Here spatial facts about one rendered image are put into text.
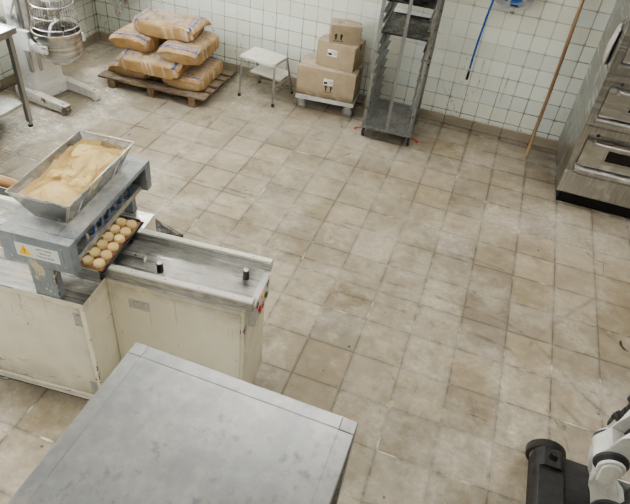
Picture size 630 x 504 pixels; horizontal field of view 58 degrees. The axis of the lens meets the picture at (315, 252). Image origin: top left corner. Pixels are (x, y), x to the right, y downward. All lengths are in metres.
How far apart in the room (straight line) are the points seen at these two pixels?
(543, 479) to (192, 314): 1.90
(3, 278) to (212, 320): 0.97
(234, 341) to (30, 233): 1.01
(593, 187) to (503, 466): 2.87
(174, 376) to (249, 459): 0.23
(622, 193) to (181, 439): 4.86
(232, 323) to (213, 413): 1.61
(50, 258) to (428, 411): 2.16
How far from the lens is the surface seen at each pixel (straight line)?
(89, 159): 2.83
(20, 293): 2.93
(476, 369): 3.77
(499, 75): 6.14
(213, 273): 2.82
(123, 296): 2.89
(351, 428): 1.13
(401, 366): 3.63
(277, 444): 1.09
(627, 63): 5.02
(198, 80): 6.11
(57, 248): 2.57
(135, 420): 1.14
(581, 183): 5.47
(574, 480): 3.34
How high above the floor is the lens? 2.76
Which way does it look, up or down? 40 degrees down
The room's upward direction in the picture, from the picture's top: 7 degrees clockwise
